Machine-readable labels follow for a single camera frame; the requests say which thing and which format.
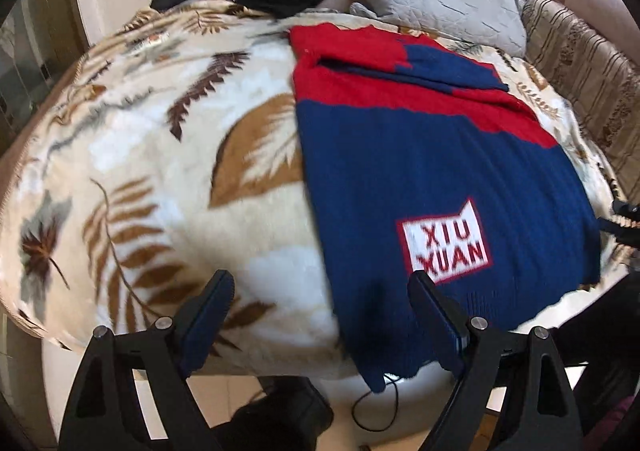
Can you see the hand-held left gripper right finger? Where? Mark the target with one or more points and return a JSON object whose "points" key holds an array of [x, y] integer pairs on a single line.
{"points": [[441, 326]]}

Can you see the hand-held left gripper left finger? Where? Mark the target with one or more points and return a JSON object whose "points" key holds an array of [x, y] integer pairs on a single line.
{"points": [[207, 326]]}

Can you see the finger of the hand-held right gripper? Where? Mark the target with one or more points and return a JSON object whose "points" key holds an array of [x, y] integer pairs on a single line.
{"points": [[620, 228]]}

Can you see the blue and red knit sweater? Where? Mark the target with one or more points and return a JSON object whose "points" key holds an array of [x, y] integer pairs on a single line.
{"points": [[425, 166]]}

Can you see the person's dark trousers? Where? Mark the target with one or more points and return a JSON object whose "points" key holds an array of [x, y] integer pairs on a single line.
{"points": [[605, 331]]}

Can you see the black bag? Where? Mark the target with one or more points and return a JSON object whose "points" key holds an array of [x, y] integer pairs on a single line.
{"points": [[285, 416]]}

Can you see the brown striped patterned cloth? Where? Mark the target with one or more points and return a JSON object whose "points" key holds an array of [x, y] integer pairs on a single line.
{"points": [[585, 66]]}

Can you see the leaf print fleece blanket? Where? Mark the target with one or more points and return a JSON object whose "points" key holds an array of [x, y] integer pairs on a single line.
{"points": [[150, 131]]}

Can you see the wooden glass-door cabinet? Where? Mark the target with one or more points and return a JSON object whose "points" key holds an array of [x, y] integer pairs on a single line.
{"points": [[30, 56]]}

